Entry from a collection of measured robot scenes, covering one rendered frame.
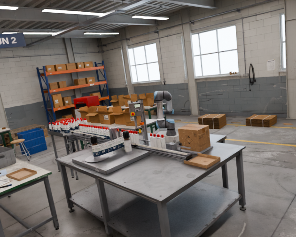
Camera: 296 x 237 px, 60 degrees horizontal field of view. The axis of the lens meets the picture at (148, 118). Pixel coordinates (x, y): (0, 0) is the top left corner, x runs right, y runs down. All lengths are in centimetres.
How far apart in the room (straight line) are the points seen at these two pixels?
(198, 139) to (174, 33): 695
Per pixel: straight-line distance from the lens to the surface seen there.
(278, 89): 818
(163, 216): 233
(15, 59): 1073
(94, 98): 900
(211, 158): 296
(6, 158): 425
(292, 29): 797
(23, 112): 1067
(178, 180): 251
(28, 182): 342
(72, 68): 1084
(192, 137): 312
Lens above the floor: 191
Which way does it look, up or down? 11 degrees down
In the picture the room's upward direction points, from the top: 8 degrees counter-clockwise
